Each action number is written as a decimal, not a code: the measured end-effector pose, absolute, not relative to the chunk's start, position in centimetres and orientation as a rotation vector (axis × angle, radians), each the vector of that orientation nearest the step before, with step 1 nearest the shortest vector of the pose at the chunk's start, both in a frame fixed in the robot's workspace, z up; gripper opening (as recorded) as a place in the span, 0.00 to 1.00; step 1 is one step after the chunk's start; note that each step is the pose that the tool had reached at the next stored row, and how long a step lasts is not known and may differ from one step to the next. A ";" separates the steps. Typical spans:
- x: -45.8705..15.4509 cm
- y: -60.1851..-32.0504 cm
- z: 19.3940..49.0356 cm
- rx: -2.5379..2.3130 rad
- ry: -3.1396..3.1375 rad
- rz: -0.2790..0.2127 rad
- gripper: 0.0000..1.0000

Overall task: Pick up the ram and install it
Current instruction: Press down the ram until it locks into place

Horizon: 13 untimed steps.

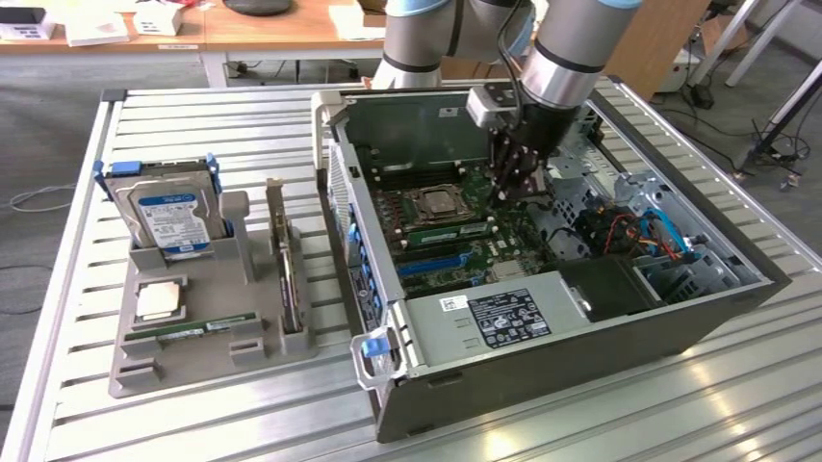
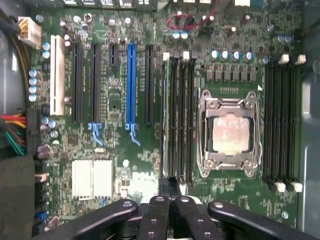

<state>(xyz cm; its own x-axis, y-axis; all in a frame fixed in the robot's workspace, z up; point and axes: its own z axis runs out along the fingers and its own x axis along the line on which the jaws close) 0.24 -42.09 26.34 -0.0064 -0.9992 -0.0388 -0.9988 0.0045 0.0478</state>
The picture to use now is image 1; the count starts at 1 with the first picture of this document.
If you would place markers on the blue expansion slot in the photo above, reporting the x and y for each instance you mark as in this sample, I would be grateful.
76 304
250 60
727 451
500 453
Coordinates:
430 264

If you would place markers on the blue case latch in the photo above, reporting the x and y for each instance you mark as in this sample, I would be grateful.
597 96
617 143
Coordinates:
376 347

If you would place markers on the grey metal drive panel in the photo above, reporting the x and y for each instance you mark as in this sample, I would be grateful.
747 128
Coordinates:
398 125

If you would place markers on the open black PC case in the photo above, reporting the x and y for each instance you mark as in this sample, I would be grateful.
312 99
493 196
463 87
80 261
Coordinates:
579 375

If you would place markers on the white paper stack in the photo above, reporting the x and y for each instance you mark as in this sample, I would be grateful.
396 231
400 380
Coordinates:
97 29

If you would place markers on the grey power supply unit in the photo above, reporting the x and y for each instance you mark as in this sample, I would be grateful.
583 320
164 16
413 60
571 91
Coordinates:
444 337

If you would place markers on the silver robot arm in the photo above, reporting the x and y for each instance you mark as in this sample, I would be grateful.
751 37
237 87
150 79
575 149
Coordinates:
565 58

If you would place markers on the white device box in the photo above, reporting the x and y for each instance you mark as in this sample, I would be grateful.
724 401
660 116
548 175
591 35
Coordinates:
675 77

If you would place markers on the white carton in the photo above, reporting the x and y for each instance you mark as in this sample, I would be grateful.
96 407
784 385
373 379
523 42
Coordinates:
158 19

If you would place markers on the green motherboard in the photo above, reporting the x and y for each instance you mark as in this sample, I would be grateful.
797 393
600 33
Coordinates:
515 236

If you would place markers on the CPU socket with CPU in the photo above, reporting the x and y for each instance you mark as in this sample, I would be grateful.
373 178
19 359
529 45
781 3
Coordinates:
440 204

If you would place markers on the white metal table frame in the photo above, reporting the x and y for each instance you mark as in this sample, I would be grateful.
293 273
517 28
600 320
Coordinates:
775 41

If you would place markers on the wooden desk white frame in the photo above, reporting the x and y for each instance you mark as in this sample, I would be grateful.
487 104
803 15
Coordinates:
193 26
289 29

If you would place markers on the small brown cardboard box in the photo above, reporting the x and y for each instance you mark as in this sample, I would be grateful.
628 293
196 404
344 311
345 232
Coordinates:
374 20

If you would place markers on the black power brick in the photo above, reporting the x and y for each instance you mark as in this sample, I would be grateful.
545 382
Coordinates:
700 98

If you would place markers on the black round object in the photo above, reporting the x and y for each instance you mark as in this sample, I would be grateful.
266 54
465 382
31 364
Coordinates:
261 7

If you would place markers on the graphics card metal bracket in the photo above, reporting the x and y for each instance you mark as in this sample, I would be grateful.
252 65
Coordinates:
284 231

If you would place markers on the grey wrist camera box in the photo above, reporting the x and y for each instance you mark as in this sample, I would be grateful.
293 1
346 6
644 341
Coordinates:
483 108

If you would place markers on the small silver heatsink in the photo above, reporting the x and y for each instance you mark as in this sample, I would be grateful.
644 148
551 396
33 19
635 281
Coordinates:
509 272

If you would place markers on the green RAM stick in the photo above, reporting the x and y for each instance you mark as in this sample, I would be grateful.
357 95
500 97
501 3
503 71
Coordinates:
186 329
444 236

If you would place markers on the hard disk blue caddy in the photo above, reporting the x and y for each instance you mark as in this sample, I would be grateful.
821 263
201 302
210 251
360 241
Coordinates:
168 212

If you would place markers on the open cardboard box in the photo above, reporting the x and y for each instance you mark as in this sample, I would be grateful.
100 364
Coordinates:
723 33

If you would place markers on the white papers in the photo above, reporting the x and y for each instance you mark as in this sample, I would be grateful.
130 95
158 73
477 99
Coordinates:
350 26

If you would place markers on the black tripod stand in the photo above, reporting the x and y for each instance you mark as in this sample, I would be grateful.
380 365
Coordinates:
781 120

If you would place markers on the grey plastic parts rack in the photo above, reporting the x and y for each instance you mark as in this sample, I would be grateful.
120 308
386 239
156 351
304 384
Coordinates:
213 289

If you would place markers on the loose silver CPU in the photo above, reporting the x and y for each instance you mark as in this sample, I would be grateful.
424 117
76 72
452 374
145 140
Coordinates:
160 300

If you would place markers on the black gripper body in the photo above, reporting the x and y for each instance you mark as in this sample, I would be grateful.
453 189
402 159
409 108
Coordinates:
547 125

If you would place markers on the metal disk bay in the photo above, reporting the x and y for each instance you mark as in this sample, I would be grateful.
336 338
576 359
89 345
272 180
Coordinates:
579 168

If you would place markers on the white box black panel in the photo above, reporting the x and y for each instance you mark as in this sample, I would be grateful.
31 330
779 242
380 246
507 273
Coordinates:
26 31

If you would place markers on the wooden cabinet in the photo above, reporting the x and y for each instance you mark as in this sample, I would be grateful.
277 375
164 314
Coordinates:
661 48

